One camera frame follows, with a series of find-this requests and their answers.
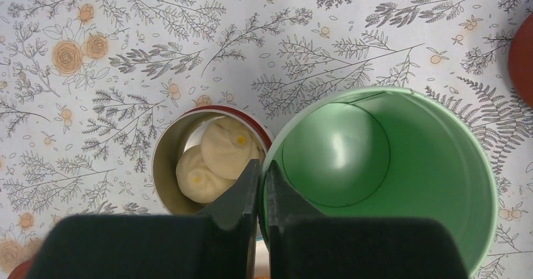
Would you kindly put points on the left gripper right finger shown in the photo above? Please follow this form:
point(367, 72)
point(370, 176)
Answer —
point(305, 243)

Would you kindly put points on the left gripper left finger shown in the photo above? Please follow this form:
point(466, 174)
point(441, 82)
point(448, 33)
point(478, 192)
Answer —
point(217, 242)

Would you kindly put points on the green cylindrical container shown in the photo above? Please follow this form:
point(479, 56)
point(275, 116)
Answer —
point(393, 152)

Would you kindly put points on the steel bowl red band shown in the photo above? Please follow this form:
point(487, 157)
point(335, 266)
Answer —
point(520, 61)
point(185, 132)

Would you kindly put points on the white plate with food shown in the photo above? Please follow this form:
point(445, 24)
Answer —
point(262, 260)

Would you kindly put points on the red round lid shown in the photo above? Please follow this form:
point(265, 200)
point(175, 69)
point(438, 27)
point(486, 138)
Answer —
point(22, 270)

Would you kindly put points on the floral table mat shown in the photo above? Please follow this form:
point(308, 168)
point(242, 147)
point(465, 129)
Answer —
point(88, 86)

